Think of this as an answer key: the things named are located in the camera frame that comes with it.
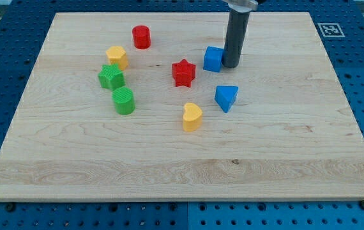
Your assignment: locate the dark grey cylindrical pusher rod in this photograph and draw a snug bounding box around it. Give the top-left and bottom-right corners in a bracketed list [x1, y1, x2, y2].
[222, 10, 250, 68]

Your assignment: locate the silver metal rod mount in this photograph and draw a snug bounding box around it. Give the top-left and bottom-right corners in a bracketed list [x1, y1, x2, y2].
[222, 0, 259, 13]

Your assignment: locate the blue cube block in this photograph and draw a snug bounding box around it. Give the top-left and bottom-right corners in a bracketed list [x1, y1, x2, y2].
[203, 46, 224, 72]

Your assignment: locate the red star block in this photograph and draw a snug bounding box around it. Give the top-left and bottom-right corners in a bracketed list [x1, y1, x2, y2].
[172, 59, 196, 88]

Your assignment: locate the blue triangle block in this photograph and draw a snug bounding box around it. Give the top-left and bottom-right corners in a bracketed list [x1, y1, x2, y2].
[215, 86, 239, 113]

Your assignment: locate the white fiducial marker tag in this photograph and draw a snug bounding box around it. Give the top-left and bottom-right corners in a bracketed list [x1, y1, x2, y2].
[317, 22, 345, 38]

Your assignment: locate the red cylinder block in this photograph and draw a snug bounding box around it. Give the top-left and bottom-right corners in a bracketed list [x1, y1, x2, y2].
[132, 25, 151, 49]

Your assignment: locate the yellow heart block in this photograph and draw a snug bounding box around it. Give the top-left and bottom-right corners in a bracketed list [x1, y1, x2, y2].
[183, 102, 203, 132]

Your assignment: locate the yellow pentagon block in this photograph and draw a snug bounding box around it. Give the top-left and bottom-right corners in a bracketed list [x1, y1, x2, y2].
[105, 46, 128, 70]

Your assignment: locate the green cylinder block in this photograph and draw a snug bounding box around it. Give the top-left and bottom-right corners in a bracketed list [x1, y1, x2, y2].
[112, 86, 135, 115]

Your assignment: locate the green star block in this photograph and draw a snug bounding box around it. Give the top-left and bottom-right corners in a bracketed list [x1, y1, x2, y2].
[98, 64, 125, 91]

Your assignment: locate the light wooden board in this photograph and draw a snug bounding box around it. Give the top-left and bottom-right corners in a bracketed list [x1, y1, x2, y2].
[0, 12, 364, 202]

